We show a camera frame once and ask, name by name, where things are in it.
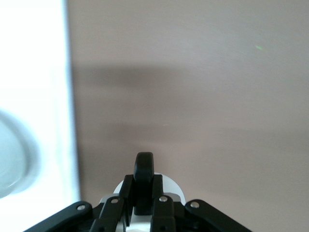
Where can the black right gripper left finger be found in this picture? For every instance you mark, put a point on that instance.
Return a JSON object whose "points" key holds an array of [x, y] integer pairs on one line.
{"points": [[113, 212]]}

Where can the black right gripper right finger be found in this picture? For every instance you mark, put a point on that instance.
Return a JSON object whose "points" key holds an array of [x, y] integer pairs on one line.
{"points": [[164, 212]]}

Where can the gray plate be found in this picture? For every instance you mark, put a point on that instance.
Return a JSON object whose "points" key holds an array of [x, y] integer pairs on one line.
{"points": [[12, 157]]}

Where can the white cloth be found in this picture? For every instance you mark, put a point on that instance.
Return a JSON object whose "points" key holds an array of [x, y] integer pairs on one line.
{"points": [[36, 60]]}

